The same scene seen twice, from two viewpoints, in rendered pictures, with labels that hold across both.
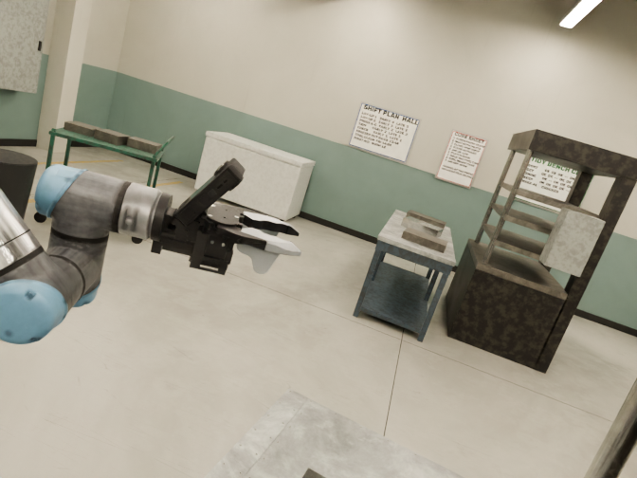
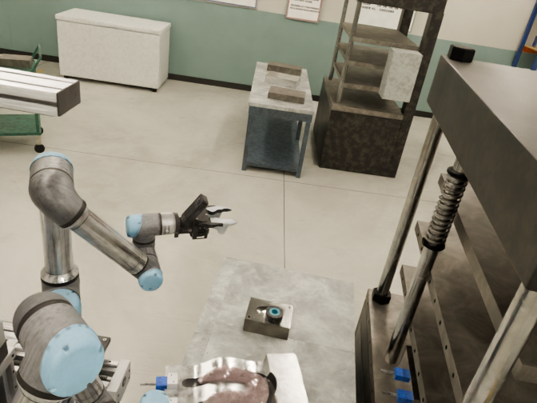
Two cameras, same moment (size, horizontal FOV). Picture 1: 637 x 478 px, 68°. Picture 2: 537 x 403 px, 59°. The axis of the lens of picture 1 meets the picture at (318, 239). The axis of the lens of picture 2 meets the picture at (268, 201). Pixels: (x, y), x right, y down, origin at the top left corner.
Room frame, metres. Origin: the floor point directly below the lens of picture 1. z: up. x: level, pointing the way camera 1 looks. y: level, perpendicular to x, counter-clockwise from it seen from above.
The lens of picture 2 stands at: (-0.74, 0.24, 2.31)
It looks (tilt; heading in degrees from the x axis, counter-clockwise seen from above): 28 degrees down; 347
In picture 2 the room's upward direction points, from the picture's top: 9 degrees clockwise
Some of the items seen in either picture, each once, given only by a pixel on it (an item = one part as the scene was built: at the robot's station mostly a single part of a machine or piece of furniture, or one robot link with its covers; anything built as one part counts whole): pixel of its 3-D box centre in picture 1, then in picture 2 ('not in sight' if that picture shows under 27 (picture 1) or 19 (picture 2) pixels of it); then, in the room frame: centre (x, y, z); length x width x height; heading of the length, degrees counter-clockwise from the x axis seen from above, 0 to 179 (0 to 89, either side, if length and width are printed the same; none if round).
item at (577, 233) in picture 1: (528, 244); (370, 77); (4.77, -2.03, 1.03); 1.54 x 0.94 x 2.06; 170
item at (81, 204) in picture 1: (84, 200); (143, 225); (0.64, 0.33, 1.43); 0.11 x 0.08 x 0.09; 102
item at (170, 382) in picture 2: not in sight; (158, 383); (0.48, 0.25, 0.85); 0.13 x 0.05 x 0.05; 90
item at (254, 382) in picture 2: not in sight; (234, 385); (0.43, -0.01, 0.90); 0.26 x 0.18 x 0.08; 90
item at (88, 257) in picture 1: (70, 267); (144, 253); (0.62, 0.32, 1.33); 0.11 x 0.08 x 0.11; 12
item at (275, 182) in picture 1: (255, 176); (116, 49); (7.15, 1.20, 0.47); 1.52 x 0.77 x 0.94; 80
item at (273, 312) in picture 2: not in sight; (274, 314); (0.81, -0.22, 0.89); 0.08 x 0.08 x 0.04
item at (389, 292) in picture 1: (409, 261); (277, 110); (4.97, -1.00, 0.44); 1.90 x 0.70 x 0.89; 170
